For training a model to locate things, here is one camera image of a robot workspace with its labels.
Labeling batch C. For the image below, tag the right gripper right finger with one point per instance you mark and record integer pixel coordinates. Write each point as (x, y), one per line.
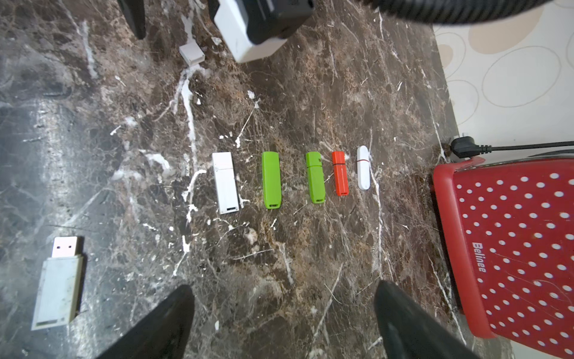
(408, 331)

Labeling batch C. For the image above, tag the white usb drive red end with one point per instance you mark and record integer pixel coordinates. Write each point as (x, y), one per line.
(363, 168)

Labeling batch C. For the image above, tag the red toaster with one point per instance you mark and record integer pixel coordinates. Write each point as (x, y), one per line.
(508, 230)

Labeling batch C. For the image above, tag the white usb cap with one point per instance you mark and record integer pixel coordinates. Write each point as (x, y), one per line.
(192, 53)

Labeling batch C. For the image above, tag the green usb drive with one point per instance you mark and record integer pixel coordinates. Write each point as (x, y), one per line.
(271, 181)
(315, 176)

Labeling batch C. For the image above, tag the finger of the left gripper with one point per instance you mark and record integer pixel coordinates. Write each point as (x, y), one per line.
(134, 13)

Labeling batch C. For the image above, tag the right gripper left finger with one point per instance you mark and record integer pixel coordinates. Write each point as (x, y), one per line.
(163, 333)

